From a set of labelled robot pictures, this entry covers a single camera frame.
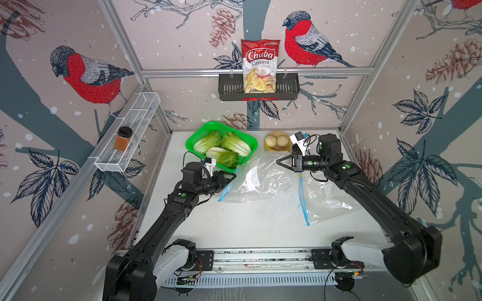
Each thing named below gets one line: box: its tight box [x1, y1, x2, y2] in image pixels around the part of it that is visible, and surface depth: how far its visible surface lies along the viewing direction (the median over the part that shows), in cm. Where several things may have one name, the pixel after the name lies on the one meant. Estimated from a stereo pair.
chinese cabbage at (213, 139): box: [193, 130, 223, 155], surface depth 106 cm
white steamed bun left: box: [264, 134, 277, 148], surface depth 108 cm
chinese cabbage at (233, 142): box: [220, 131, 252, 157], surface depth 106 cm
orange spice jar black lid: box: [114, 126, 134, 152], surface depth 67 cm
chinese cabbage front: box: [205, 146, 240, 169], surface depth 99 cm
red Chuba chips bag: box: [241, 38, 281, 94], surface depth 87 cm
